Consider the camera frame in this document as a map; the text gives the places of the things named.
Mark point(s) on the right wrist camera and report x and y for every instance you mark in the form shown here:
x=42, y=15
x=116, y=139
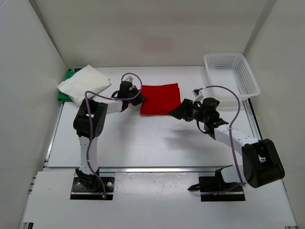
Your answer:
x=198, y=95

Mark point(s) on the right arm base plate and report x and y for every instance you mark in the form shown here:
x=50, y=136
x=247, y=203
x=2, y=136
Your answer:
x=215, y=189

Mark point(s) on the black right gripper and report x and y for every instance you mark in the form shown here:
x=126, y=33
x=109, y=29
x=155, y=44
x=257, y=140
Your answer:
x=183, y=112

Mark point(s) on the green t shirt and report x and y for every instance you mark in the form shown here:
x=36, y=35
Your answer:
x=63, y=97

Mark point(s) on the white plastic basket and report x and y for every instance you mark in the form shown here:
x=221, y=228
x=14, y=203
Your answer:
x=232, y=70

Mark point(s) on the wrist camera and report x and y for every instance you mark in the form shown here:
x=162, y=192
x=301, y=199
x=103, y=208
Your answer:
x=129, y=79
x=198, y=95

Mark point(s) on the red t shirt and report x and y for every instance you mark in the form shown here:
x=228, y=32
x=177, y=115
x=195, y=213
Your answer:
x=161, y=99

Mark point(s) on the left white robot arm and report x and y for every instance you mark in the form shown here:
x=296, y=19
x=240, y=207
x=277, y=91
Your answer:
x=89, y=123

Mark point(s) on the white t shirt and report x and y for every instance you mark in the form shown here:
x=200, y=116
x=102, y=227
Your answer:
x=86, y=79

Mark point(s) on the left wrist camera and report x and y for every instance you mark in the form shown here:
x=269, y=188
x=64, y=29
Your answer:
x=129, y=79

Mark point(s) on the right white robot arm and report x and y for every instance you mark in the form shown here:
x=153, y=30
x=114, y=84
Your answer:
x=261, y=162

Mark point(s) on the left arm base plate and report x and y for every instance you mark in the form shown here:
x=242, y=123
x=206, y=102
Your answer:
x=81, y=192

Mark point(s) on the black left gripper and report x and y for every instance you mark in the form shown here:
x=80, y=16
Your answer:
x=139, y=99

